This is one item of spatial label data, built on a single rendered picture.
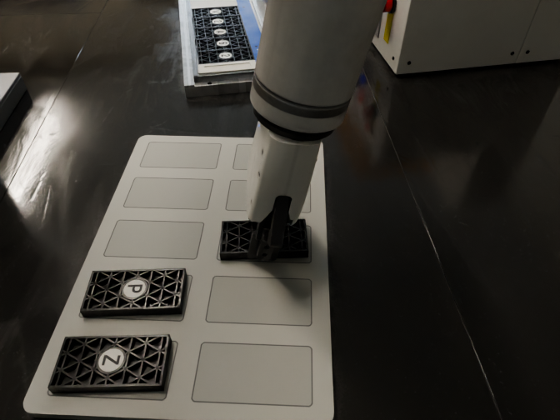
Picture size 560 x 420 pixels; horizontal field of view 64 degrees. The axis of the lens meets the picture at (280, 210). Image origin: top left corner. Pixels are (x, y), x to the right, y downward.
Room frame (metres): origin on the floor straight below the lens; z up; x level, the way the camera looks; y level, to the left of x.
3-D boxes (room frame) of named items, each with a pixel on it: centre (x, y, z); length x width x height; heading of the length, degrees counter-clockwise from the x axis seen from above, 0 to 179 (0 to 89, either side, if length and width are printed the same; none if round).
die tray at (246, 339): (0.34, 0.08, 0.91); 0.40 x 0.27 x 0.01; 178
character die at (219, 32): (0.85, 0.11, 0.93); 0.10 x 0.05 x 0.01; 100
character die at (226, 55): (0.75, 0.10, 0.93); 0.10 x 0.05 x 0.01; 100
